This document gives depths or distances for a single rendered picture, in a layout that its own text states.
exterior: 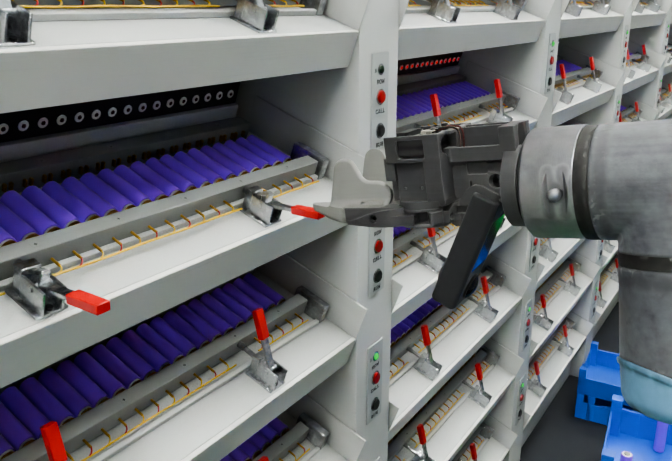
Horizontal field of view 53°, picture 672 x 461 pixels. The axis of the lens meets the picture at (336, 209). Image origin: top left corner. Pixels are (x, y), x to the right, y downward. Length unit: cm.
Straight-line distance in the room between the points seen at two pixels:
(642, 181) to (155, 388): 50
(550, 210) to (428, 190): 11
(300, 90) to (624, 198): 48
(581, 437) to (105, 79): 182
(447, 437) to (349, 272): 61
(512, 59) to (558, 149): 96
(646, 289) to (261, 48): 41
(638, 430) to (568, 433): 73
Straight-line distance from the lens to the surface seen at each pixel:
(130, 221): 64
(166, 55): 60
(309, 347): 89
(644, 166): 52
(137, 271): 62
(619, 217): 53
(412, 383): 120
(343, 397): 99
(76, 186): 69
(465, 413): 150
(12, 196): 67
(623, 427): 145
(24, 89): 53
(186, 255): 65
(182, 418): 76
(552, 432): 215
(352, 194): 63
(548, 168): 53
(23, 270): 57
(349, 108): 84
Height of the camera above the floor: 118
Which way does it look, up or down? 17 degrees down
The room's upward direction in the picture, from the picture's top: straight up
